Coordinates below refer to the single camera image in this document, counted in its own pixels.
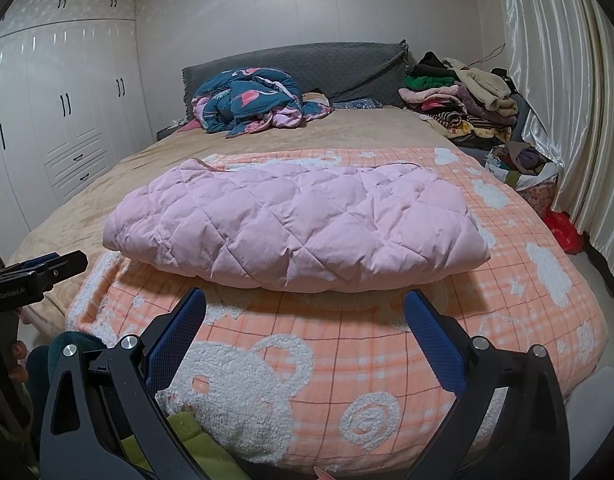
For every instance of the white wardrobe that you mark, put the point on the white wardrobe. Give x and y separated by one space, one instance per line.
62 135

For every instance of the person's left hand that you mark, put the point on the person's left hand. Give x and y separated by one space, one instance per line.
18 351

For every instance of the grey padded headboard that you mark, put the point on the grey padded headboard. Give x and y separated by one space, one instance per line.
337 67

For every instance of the floral basket of clothes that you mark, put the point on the floral basket of clothes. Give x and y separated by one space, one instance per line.
524 160

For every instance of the pink quilted jacket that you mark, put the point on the pink quilted jacket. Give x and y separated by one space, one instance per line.
287 225

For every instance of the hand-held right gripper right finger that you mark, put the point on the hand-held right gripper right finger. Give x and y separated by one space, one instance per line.
434 340

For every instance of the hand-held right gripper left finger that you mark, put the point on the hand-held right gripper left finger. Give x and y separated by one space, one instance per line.
179 330

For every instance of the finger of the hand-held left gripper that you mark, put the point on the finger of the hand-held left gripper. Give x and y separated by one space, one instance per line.
34 262
64 265

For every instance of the blue flamingo print quilt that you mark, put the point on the blue flamingo print quilt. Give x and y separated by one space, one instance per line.
247 97

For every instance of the cream satin curtain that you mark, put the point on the cream satin curtain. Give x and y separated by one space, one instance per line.
562 85

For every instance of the dark patterned pillow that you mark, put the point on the dark patterned pillow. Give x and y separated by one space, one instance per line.
359 104

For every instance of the yellow-green cloth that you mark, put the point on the yellow-green cloth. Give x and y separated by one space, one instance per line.
197 440

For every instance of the person's teal trouser leg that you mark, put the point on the person's teal trouser leg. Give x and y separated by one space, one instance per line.
84 340

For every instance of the orange plaid bear blanket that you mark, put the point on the orange plaid bear blanket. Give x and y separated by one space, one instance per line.
337 350

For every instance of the pile of folded clothes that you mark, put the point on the pile of folded clothes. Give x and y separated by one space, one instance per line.
467 100

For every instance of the red plastic bag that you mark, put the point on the red plastic bag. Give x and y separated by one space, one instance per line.
564 230

